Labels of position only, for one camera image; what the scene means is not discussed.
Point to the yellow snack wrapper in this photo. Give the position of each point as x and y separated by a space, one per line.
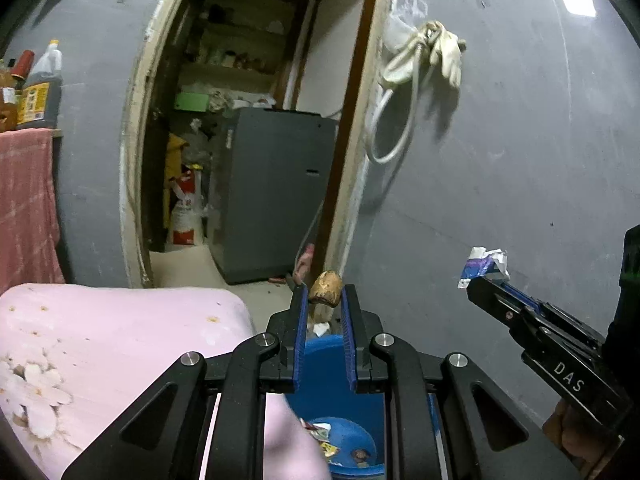
329 450

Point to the grey washing machine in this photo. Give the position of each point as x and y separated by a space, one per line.
271 178

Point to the large soy sauce jug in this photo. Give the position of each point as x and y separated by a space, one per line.
42 92

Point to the grey wrapper pile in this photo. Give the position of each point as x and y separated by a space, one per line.
320 431

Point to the green box on shelf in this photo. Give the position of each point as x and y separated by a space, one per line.
191 102

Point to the brown shell scrap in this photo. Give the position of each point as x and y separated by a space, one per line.
327 289

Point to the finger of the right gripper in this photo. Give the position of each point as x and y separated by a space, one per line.
505 287
501 305

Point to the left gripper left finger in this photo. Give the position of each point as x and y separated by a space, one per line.
238 384

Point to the cream rubber gloves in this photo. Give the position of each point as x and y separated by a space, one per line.
430 43

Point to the red cup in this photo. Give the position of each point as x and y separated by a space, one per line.
23 65

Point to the pink cloth on table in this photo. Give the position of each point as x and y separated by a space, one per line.
74 357

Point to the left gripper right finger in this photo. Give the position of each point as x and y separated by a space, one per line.
378 362

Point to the red white sack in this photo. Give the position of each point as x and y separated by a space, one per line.
186 225

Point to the storage room shelf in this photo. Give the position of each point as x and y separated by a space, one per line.
243 46

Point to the blue plastic bucket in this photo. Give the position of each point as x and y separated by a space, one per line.
356 420

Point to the red checked cloth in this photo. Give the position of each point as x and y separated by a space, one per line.
29 224

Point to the blue white wrapper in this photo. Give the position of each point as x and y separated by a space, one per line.
485 263

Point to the yellow bag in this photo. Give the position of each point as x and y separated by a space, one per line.
173 168

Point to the brown sauce pouch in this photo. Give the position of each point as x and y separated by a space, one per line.
8 101

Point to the person's right hand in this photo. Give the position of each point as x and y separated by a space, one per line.
589 448

